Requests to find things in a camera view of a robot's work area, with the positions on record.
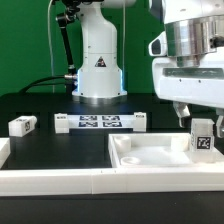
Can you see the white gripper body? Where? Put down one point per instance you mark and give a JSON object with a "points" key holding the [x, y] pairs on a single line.
{"points": [[203, 85]]}

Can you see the white U-shaped obstacle fence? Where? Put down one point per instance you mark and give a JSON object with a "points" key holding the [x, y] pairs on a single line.
{"points": [[108, 180]]}

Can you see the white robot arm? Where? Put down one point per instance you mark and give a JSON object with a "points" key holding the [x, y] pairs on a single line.
{"points": [[188, 65]]}

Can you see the white marker base plate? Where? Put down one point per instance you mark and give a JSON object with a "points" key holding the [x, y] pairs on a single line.
{"points": [[64, 122]]}

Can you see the white square tabletop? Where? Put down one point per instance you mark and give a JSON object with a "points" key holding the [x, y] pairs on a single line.
{"points": [[159, 150]]}

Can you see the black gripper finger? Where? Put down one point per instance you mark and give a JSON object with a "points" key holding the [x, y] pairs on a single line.
{"points": [[182, 112], [220, 123]]}

